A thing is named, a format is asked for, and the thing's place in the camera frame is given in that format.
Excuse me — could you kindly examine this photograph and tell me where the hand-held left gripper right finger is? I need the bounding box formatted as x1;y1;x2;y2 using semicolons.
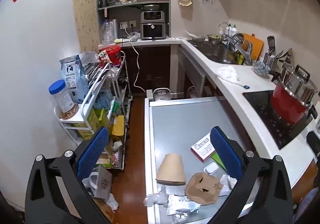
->
202;126;293;224

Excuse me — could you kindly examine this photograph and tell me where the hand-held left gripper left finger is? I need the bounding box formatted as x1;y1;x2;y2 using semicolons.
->
24;126;110;224

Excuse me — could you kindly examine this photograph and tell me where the white plastic tray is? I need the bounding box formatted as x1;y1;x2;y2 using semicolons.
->
203;162;219;174

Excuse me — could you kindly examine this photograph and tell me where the red and white carton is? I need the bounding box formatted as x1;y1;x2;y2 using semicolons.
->
190;132;217;162

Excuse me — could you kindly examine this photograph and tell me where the white paper bag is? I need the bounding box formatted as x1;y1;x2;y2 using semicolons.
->
89;165;113;199

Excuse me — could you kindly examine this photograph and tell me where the white plastic wrapper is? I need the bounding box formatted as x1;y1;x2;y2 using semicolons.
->
220;174;238;196

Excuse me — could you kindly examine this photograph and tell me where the brown paper sleeve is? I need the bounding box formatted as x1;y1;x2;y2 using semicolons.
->
185;172;223;206

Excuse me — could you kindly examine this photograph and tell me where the brown paper cup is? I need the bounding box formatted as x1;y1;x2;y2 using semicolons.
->
155;153;187;186

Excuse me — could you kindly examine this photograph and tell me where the silver foil wrapper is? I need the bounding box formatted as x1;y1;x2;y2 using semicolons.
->
166;194;200;216

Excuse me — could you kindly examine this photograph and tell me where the clear plastic wrap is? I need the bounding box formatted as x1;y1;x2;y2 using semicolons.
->
144;185;170;207

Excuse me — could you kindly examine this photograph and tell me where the green packet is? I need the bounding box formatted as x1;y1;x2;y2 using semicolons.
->
211;151;228;172

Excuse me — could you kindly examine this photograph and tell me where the yellow green carton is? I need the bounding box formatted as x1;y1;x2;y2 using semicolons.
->
86;109;99;131
97;109;110;127

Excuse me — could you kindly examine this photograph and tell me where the yellow bottle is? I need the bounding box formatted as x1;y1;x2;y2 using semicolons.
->
110;115;125;142

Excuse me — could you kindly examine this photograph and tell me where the white rolling cart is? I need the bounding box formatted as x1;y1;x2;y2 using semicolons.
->
54;50;132;171

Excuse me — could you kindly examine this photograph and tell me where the crumpled clear plastic bag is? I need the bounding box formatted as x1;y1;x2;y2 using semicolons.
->
106;194;119;211

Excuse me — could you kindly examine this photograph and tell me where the black induction cooktop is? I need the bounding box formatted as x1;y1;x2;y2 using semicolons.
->
242;90;314;150

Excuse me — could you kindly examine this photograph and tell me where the blue lid nut jar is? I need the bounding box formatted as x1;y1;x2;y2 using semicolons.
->
49;80;79;120

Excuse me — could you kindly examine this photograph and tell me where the red cooking pot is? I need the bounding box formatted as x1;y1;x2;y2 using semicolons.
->
270;82;312;124

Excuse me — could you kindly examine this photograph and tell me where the white cloth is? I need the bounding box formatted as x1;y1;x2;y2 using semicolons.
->
216;66;239;83

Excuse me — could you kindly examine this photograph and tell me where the blue coffee bag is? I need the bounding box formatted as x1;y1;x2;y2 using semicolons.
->
59;55;89;103

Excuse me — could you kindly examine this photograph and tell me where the white rice cooker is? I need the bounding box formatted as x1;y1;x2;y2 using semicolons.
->
152;87;173;102

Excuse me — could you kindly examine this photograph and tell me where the black device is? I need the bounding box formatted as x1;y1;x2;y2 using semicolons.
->
306;131;320;156

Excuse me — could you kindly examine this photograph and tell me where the blue glass bowl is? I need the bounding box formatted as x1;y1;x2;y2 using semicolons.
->
252;60;270;75

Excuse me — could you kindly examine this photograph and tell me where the silver foil bag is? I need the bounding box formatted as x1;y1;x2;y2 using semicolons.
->
80;51;99;65

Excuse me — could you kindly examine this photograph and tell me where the red snack bag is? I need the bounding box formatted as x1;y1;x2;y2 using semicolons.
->
97;49;110;68

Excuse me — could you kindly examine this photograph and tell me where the red snack tub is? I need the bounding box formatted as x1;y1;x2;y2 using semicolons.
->
101;45;122;65

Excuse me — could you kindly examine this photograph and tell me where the steel pot lid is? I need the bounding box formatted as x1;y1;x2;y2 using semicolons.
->
279;65;318;107

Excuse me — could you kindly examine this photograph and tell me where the steel utensil holder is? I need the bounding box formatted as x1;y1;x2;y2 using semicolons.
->
262;50;277;71

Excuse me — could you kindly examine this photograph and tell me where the stainless steel sink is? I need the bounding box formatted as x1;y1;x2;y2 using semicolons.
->
190;40;237;65

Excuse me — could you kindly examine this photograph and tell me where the chrome kitchen faucet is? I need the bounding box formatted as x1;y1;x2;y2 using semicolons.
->
224;35;253;65

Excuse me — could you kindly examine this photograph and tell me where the dark brown base cabinet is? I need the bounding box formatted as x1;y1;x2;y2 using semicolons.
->
121;45;172;95

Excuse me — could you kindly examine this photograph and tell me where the knife block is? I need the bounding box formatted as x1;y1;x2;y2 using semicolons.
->
275;49;294;75

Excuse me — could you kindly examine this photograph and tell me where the orange cutting board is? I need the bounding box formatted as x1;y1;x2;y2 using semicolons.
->
242;33;264;61

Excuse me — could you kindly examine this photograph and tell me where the steel bowl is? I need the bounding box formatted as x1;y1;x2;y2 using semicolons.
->
232;33;244;47

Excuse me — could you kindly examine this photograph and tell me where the bowl of green vegetables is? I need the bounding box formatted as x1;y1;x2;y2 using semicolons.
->
207;34;223;45

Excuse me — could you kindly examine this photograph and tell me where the black spatula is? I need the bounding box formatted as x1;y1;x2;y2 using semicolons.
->
267;36;276;56

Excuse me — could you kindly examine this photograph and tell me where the large clear water bottle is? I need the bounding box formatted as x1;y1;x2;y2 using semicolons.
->
100;20;116;45

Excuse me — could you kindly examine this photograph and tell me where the silver air fryer oven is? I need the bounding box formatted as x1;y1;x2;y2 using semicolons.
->
140;5;168;40

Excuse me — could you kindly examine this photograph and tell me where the white power cable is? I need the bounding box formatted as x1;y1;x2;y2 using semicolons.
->
124;28;148;95

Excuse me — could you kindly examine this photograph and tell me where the cork wall panel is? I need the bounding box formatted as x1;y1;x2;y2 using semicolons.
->
73;0;100;52

